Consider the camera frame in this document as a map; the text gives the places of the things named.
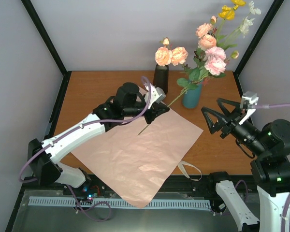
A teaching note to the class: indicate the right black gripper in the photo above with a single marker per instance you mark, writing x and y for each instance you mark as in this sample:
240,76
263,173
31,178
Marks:
231,119

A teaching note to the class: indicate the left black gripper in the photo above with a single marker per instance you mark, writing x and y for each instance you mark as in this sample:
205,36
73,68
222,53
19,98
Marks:
157,109

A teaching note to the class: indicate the peach rose stem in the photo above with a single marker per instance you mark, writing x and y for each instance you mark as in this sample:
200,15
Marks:
166,55

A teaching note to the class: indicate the pink bouquet wrapping paper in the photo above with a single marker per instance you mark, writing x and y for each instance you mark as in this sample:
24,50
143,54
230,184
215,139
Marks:
134,161

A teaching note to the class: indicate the artificial flower bunch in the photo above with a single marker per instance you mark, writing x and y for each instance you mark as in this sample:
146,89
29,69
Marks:
213,66

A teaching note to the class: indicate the white artificial flower stem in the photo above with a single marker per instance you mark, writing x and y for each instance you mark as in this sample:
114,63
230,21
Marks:
245,24

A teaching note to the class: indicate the yellow artificial flower stem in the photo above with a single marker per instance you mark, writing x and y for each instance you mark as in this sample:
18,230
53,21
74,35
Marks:
228,14

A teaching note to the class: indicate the large cream rose stem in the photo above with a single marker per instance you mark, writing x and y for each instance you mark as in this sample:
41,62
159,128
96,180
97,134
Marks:
206,40

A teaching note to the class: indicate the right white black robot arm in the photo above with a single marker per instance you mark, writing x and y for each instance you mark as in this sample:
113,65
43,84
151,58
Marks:
270,166

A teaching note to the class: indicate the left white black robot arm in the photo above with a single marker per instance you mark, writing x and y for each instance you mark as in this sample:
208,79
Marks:
128,102

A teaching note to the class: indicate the black cone vase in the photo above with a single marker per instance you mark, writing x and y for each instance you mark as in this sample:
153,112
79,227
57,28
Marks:
161,77

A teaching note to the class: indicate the teal cone vase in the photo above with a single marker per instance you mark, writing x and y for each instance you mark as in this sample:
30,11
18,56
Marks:
191,98

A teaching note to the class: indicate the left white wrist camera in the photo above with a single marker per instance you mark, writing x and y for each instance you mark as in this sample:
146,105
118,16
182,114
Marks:
153,95

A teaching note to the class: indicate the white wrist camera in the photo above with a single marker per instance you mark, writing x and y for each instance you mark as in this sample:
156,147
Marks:
153,95
248,101

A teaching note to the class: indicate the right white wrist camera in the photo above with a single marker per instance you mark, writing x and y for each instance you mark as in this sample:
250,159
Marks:
248,101

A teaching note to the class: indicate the right black frame post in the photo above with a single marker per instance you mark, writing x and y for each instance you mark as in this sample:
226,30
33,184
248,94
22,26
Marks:
275,6

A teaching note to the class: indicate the black frame post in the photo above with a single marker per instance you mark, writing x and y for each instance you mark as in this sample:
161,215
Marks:
275,6
29,7

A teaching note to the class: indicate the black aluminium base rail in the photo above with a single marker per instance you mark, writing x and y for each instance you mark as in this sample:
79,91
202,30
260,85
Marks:
173,184

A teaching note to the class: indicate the light blue cable duct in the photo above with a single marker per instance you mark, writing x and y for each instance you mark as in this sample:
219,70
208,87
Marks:
120,203

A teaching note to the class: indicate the left black frame post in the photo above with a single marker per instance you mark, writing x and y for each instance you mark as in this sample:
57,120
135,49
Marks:
29,7

